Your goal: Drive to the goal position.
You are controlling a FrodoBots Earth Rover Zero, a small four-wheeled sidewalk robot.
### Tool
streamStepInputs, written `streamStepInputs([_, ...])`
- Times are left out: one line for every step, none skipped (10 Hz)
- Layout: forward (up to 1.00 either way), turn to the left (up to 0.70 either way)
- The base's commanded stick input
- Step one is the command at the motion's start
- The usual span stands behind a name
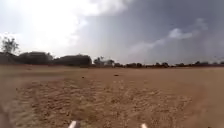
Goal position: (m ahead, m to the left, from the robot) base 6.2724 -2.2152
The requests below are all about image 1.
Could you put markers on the robot's own part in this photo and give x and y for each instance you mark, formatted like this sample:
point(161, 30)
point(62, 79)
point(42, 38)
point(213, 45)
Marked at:
point(143, 126)
point(72, 124)

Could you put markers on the row of distant trees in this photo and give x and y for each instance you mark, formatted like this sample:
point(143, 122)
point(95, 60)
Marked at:
point(156, 64)

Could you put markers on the brown dirt field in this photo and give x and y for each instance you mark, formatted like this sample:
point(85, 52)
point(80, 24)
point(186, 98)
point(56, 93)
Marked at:
point(110, 96)

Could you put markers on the tree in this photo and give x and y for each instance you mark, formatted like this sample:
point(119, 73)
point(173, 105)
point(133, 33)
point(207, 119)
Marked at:
point(9, 45)

